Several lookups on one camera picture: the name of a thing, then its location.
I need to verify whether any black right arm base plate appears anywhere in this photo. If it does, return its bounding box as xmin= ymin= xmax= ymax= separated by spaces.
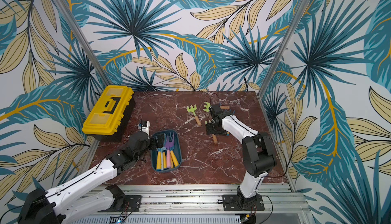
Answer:
xmin=221 ymin=194 xmax=265 ymax=212

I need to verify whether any aluminium frame post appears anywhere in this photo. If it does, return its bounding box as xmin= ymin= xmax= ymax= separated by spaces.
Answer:
xmin=53 ymin=0 xmax=112 ymax=86
xmin=257 ymin=0 xmax=311 ymax=101

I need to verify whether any green shovel wooden handle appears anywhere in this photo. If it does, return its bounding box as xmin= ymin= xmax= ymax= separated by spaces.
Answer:
xmin=212 ymin=134 xmax=218 ymax=144

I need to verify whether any teal rake yellow handle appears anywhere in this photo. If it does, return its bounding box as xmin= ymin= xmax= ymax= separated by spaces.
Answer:
xmin=162 ymin=151 xmax=167 ymax=170

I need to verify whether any aluminium frame post right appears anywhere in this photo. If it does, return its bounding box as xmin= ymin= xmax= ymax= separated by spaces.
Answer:
xmin=257 ymin=0 xmax=311 ymax=101

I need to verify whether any aluminium frame post left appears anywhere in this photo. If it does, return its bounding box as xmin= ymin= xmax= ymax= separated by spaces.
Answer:
xmin=53 ymin=0 xmax=112 ymax=86

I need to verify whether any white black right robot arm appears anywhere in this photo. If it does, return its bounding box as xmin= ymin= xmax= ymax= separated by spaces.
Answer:
xmin=205 ymin=103 xmax=277 ymax=201

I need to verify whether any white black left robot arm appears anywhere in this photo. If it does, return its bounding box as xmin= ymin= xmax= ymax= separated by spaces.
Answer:
xmin=17 ymin=131 xmax=165 ymax=224

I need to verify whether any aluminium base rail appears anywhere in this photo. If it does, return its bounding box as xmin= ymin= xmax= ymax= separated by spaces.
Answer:
xmin=45 ymin=183 xmax=315 ymax=224

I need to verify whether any green rake wooden handle far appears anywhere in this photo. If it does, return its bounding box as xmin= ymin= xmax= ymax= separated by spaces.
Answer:
xmin=203 ymin=102 xmax=230 ymax=113

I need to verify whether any green rake wooden handle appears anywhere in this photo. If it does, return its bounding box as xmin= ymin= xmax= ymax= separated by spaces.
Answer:
xmin=203 ymin=102 xmax=230 ymax=113
xmin=186 ymin=104 xmax=202 ymax=127

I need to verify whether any teal plastic storage box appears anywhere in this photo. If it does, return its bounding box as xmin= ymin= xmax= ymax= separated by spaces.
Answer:
xmin=150 ymin=130 xmax=182 ymax=173

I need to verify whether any green rake wooden handle near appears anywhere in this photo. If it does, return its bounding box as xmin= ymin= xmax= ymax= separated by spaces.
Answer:
xmin=186 ymin=104 xmax=202 ymax=127

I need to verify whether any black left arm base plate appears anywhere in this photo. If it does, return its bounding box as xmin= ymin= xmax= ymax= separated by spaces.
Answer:
xmin=99 ymin=195 xmax=142 ymax=212

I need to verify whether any yellow black toolbox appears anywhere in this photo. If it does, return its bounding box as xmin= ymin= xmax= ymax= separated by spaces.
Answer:
xmin=82 ymin=85 xmax=135 ymax=142

